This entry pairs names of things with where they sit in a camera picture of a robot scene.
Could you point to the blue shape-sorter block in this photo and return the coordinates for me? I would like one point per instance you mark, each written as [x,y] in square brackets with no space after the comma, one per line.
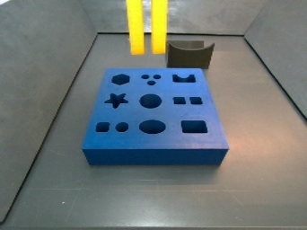
[154,118]

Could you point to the dark grey curved block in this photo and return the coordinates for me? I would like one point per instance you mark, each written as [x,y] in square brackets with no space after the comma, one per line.
[188,54]

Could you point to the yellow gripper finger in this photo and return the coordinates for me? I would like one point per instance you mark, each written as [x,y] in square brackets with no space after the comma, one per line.
[135,26]
[159,21]

